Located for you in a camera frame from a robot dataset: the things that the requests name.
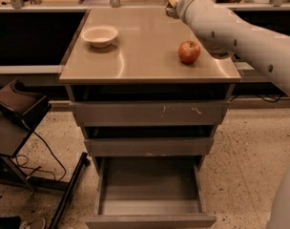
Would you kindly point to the white paper bowl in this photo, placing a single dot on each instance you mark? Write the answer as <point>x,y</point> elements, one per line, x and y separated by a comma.
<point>100,36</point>

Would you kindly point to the grey bottom drawer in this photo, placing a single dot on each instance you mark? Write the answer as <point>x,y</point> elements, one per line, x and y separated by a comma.
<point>157,192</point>

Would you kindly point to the grey drawer cabinet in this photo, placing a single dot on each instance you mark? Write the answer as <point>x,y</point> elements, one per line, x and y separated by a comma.
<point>142,65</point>

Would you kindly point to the grey drawer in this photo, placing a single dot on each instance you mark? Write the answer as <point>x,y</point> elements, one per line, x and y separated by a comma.
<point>157,192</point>
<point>148,113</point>
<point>165,146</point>

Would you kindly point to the red apple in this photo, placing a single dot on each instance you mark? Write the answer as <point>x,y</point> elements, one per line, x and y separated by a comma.
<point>188,52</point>

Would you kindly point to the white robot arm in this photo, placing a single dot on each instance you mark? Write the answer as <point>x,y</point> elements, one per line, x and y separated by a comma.
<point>220,31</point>

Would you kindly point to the silver green soda can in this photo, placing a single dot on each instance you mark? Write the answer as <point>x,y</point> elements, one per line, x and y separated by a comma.
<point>171,12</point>

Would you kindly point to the grey middle drawer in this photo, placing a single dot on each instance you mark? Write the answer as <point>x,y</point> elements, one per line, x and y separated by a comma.
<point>165,146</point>

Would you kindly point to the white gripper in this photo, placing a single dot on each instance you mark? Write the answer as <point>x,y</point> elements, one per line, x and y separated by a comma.
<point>185,2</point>

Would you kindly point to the grey top drawer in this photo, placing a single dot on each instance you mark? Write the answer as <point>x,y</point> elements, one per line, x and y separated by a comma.
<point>148,113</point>

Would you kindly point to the dark side table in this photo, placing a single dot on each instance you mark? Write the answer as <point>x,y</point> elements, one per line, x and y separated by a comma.
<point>12,139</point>

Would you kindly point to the black device on side table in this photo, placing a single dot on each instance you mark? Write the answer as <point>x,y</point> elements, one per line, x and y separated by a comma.
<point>22,108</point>

